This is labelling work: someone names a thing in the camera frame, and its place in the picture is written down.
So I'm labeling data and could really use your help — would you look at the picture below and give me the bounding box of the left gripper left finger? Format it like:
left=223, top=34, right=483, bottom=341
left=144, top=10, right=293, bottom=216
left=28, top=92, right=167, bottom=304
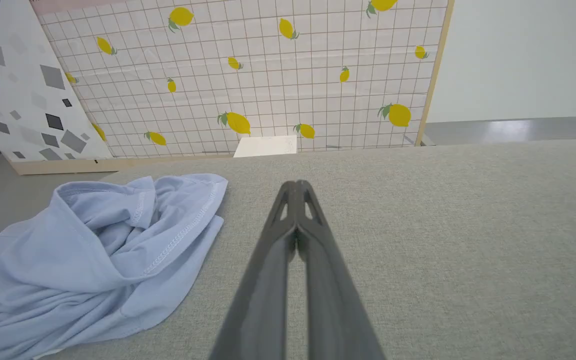
left=209, top=181, right=298, bottom=360

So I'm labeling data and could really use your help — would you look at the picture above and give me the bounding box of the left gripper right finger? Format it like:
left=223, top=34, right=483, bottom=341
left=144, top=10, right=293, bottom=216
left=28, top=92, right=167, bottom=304
left=296, top=180, right=386, bottom=360

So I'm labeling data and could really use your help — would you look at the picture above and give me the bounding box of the light blue garment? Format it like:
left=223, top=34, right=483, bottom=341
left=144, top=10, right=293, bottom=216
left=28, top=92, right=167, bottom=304
left=0, top=173, right=229, bottom=360

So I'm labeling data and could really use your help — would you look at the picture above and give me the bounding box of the grey fabric sofa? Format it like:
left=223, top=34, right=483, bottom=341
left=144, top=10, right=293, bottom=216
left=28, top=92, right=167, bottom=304
left=0, top=139, right=576, bottom=360

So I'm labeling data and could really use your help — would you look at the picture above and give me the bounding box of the white box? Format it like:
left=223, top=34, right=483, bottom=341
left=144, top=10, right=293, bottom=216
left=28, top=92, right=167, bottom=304
left=233, top=135, right=299, bottom=159

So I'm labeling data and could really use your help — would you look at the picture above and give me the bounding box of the lemon print partition panel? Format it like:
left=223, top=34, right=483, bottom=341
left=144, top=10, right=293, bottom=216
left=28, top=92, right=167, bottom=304
left=10, top=0, right=455, bottom=176

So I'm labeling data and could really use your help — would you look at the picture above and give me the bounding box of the grey terrazzo pattern panel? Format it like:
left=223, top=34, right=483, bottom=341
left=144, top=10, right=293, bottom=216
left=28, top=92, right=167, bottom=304
left=0, top=0, right=114, bottom=163

